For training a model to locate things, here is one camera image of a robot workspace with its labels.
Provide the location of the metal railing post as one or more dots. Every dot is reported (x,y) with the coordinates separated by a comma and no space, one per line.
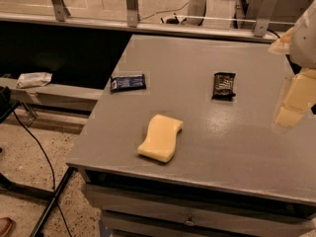
(132,13)
(60,10)
(263,18)

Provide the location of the white crumpled cloth bag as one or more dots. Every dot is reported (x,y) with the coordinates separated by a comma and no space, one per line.
(35,79)

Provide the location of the grey pillar base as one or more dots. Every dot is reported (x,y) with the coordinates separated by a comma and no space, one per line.
(196,12)

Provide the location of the grey cabinet drawer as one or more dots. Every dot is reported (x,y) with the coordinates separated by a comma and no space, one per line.
(158,216)

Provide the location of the metal railing post left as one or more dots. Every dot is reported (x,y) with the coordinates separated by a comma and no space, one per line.
(60,10)

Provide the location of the blue snack bar wrapper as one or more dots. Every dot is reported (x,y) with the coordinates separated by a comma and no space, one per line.
(127,83)

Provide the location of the brown shoe tip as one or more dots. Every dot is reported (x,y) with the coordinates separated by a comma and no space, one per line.
(5,226)

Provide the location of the metal railing post middle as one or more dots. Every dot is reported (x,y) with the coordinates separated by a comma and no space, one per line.
(132,13)

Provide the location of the yellow curved sponge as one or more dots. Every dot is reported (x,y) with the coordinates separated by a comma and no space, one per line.
(161,138)

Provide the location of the black rxbar chocolate wrapper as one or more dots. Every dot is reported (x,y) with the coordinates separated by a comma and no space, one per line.
(223,86)

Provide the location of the black tripod leg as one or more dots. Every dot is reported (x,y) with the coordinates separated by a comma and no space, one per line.
(52,204)

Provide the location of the grey low shelf bench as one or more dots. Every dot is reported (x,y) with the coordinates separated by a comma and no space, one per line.
(54,95)

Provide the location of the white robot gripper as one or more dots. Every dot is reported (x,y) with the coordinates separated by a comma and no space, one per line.
(305,39)

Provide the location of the metal railing post right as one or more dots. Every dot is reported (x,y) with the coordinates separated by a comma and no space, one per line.
(263,18)

